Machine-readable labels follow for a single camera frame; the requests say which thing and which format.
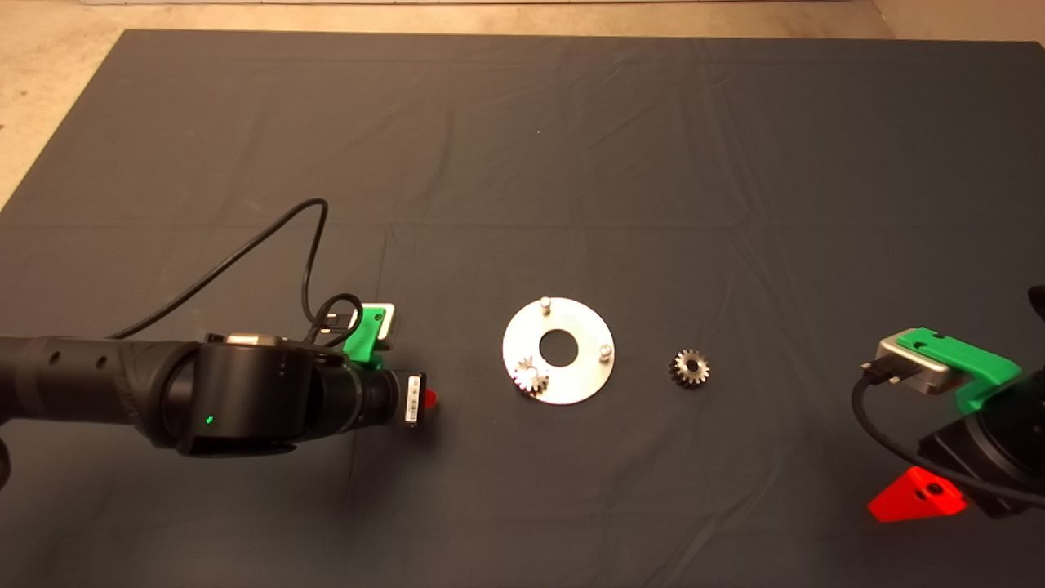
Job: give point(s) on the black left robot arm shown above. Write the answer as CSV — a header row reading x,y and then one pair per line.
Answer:
x,y
245,400

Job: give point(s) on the small steel planetary gear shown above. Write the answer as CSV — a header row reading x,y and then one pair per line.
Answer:
x,y
522,380
682,372

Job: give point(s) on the green right camera mount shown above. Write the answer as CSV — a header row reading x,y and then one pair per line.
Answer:
x,y
980,363

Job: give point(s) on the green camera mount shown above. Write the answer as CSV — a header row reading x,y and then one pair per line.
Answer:
x,y
980,363
359,343

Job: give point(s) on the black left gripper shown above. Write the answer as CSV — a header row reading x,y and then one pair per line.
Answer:
x,y
380,398

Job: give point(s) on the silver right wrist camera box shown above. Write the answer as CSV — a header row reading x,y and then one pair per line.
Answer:
x,y
910,366

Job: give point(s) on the round metal carrier plate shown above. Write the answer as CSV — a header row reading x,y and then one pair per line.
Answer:
x,y
581,377

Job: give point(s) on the green left camera mount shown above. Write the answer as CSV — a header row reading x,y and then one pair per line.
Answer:
x,y
359,343

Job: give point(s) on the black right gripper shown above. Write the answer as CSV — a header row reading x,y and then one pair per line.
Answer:
x,y
1004,445

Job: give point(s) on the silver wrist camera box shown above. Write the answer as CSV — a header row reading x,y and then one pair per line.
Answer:
x,y
910,366
387,322

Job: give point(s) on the dark grey table cloth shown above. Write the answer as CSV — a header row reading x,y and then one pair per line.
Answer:
x,y
653,163

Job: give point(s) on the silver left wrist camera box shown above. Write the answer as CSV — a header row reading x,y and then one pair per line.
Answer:
x,y
387,322

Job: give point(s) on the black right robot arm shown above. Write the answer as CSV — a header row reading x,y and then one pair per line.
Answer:
x,y
1037,300

